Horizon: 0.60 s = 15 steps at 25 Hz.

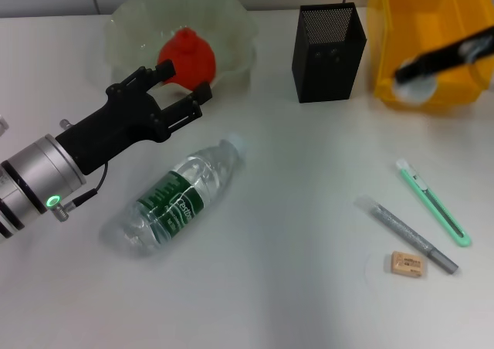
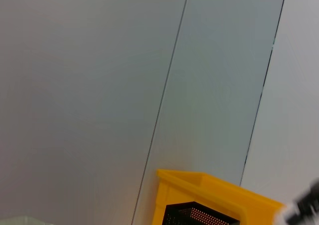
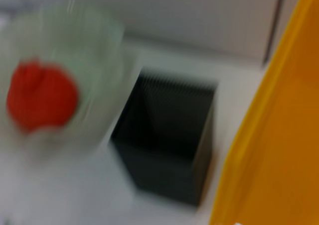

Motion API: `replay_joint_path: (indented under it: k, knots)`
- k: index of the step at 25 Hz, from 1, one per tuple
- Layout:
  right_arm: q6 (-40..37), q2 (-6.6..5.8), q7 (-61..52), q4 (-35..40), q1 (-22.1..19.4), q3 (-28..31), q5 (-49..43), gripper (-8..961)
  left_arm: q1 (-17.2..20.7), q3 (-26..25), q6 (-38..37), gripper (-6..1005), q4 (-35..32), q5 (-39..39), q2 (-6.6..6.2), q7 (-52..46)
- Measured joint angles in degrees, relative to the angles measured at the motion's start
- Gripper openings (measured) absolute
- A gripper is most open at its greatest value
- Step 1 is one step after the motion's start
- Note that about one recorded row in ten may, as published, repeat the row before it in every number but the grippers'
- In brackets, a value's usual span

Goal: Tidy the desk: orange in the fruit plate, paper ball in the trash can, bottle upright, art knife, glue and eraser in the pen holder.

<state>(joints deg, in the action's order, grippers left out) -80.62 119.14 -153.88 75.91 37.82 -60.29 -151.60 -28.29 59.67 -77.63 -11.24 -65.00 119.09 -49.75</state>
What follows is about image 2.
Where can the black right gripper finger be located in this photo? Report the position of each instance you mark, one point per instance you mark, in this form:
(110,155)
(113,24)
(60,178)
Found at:
(307,202)

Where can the black mesh pen holder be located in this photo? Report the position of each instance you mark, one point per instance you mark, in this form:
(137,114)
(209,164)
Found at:
(199,215)

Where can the yellow plastic bin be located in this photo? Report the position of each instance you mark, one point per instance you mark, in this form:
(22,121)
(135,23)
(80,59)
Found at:
(219,187)

